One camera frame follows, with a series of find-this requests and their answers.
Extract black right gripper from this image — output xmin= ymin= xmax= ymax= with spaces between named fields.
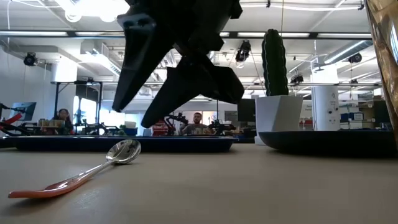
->
xmin=111 ymin=0 xmax=246 ymax=129

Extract orange-handled metal spoon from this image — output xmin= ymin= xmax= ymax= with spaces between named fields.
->
xmin=8 ymin=138 xmax=142 ymax=200

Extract dark round plate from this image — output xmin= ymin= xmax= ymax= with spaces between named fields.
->
xmin=258 ymin=130 xmax=398 ymax=156

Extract blue plastic tray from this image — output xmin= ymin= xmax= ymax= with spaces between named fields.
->
xmin=12 ymin=134 xmax=239 ymax=154

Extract red storage bins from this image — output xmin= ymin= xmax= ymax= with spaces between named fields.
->
xmin=152 ymin=119 xmax=169 ymax=136

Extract person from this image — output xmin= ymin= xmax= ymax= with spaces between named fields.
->
xmin=179 ymin=112 xmax=210 ymax=136
xmin=53 ymin=108 xmax=75 ymax=136

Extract black ceiling spotlight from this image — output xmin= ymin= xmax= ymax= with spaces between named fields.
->
xmin=234 ymin=40 xmax=252 ymax=63
xmin=23 ymin=52 xmax=39 ymax=67
xmin=347 ymin=52 xmax=363 ymax=65

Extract black flat monitor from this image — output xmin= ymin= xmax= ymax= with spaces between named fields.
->
xmin=237 ymin=98 xmax=257 ymax=123

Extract green cactus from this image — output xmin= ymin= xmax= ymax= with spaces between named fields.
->
xmin=261 ymin=28 xmax=290 ymax=97

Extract white angular plant pot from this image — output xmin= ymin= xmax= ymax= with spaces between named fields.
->
xmin=254 ymin=95 xmax=304 ymax=146

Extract tilted computer monitor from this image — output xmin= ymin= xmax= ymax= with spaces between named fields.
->
xmin=9 ymin=101 xmax=37 ymax=122

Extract white round column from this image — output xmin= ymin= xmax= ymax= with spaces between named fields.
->
xmin=312 ymin=85 xmax=341 ymax=132

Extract blue storage box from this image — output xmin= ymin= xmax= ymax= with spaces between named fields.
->
xmin=340 ymin=111 xmax=365 ymax=123

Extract black background rig frame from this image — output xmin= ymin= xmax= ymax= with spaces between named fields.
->
xmin=53 ymin=80 xmax=104 ymax=135
xmin=215 ymin=99 xmax=220 ymax=135

